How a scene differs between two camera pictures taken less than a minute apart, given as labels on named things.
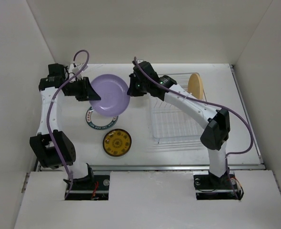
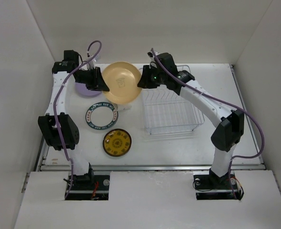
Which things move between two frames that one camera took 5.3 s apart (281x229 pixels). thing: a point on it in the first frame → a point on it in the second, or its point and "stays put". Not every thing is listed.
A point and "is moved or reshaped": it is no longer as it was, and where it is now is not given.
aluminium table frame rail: x=257 y=166 stays put
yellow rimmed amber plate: x=117 y=142 stays put
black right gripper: x=131 y=91 → x=145 y=82
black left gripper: x=88 y=93 → x=97 y=83
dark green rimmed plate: x=99 y=121 stays put
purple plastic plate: x=113 y=90 is moved or reshaped
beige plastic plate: x=195 y=86 is moved or reshaped
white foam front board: x=150 y=200 stays put
